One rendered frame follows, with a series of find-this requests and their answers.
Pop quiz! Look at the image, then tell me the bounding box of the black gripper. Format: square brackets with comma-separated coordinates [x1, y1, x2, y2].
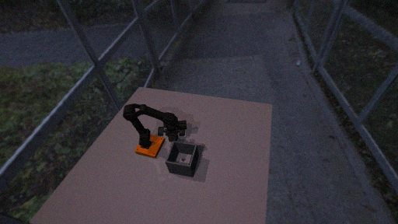
[158, 127, 185, 136]

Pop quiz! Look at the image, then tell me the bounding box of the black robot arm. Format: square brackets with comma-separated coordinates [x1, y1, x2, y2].
[123, 103, 187, 149]

